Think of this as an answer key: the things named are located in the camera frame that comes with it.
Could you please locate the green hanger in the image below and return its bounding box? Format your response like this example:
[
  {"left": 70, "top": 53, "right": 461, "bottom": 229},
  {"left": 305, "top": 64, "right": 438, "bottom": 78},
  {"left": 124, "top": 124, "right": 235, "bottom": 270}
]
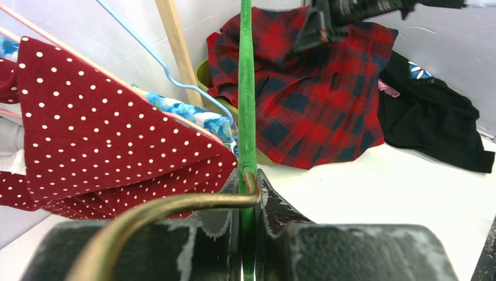
[{"left": 65, "top": 1, "right": 261, "bottom": 280}]

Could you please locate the wooden clothes rack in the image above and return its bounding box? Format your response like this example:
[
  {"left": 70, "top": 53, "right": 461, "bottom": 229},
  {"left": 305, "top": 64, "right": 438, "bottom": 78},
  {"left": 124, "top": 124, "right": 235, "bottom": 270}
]
[{"left": 155, "top": 0, "right": 198, "bottom": 86}]

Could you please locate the pink hanger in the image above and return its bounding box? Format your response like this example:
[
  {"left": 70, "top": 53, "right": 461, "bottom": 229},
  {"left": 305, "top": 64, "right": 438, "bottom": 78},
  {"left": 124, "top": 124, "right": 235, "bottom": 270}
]
[{"left": 1, "top": 15, "right": 223, "bottom": 149}]

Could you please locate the pink cloth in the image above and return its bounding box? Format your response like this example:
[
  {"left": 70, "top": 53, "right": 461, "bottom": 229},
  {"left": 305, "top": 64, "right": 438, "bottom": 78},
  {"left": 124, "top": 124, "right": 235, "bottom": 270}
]
[{"left": 378, "top": 80, "right": 401, "bottom": 98}]

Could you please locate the black garment with flower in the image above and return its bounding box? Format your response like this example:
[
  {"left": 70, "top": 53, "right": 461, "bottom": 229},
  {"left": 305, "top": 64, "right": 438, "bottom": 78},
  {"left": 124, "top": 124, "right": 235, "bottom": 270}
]
[{"left": 378, "top": 52, "right": 495, "bottom": 174}]

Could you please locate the red plaid shirt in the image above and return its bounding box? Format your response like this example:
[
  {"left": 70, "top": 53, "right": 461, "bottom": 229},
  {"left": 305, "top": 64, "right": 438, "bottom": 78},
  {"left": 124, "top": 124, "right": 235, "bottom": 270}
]
[{"left": 206, "top": 5, "right": 400, "bottom": 170}]

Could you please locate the blue wire hanger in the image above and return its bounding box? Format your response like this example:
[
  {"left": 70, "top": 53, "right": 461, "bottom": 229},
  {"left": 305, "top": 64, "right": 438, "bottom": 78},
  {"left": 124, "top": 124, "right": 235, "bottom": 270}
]
[{"left": 97, "top": 0, "right": 236, "bottom": 126}]

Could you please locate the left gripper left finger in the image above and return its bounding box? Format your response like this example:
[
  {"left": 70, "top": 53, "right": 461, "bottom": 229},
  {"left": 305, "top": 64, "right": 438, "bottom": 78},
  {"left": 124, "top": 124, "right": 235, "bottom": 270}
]
[{"left": 19, "top": 170, "right": 240, "bottom": 281}]

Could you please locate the red polka dot garment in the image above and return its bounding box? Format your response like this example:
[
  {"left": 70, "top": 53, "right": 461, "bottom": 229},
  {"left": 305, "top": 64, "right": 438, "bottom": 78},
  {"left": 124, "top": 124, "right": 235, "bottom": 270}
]
[{"left": 1, "top": 37, "right": 237, "bottom": 220}]

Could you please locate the blue floral garment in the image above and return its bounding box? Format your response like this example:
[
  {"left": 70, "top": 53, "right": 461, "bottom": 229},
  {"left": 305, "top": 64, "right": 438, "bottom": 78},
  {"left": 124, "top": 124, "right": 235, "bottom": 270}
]
[{"left": 0, "top": 35, "right": 239, "bottom": 156}]

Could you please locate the white garment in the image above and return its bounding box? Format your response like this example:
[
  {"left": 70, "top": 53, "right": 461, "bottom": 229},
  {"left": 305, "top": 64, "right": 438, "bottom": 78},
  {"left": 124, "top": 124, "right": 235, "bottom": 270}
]
[{"left": 1, "top": 117, "right": 26, "bottom": 175}]

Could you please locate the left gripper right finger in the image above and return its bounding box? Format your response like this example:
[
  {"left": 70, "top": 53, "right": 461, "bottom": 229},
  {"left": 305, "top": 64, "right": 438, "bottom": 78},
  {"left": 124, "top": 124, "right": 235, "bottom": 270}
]
[{"left": 256, "top": 170, "right": 457, "bottom": 280}]

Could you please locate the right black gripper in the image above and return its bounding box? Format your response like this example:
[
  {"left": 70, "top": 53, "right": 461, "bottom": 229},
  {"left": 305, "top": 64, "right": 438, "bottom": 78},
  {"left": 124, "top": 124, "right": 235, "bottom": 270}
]
[{"left": 292, "top": 0, "right": 467, "bottom": 53}]

